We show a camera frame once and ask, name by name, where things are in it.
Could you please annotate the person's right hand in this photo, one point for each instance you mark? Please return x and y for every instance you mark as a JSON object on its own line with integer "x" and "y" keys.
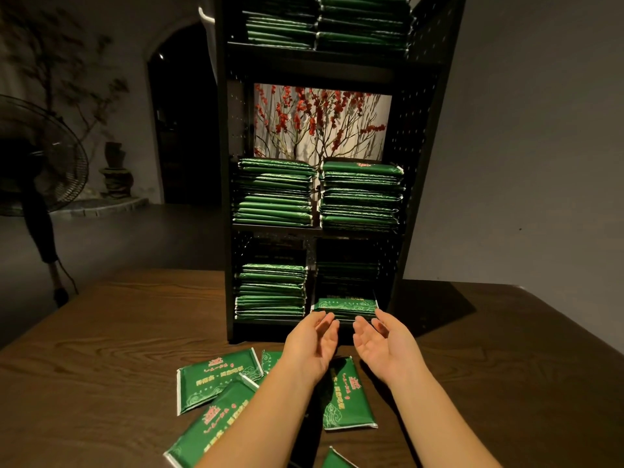
{"x": 390, "y": 351}

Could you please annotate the person's left hand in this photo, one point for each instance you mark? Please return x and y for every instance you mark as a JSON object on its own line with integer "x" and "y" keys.
{"x": 310, "y": 351}

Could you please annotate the black metal shelf rack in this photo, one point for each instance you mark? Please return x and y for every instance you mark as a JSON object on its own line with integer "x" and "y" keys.
{"x": 434, "y": 122}

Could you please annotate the person's left forearm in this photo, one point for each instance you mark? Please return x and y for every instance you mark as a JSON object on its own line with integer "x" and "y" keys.
{"x": 258, "y": 424}

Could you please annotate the person's right forearm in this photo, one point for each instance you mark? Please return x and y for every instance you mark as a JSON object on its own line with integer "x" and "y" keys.
{"x": 444, "y": 424}

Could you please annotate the red berry branches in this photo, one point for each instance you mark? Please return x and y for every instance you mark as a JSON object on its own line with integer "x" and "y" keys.
{"x": 317, "y": 122}

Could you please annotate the dark vase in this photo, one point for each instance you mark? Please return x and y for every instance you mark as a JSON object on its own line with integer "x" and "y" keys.
{"x": 117, "y": 175}

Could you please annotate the black standing fan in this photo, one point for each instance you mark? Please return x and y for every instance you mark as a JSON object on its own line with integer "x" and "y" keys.
{"x": 39, "y": 156}

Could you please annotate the white hook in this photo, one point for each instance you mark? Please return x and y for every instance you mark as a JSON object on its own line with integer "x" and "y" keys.
{"x": 206, "y": 14}

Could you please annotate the bare branched tree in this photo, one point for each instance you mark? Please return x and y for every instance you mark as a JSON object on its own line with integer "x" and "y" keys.
{"x": 68, "y": 73}

